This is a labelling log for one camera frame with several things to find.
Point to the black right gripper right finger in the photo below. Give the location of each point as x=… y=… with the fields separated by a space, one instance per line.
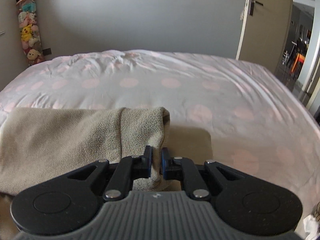
x=170 y=169

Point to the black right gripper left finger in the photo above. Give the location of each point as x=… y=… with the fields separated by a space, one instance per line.
x=146 y=163

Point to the beige fleece zip jacket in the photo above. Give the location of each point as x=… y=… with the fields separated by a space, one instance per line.
x=38 y=144

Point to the white garment on pile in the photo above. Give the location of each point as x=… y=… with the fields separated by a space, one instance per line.
x=311 y=228

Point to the beige room door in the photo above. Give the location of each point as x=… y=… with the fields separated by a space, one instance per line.
x=264 y=35

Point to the orange chair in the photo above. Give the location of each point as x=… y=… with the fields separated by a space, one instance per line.
x=297 y=65

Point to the black door handle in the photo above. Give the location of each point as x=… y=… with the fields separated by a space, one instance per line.
x=252 y=4

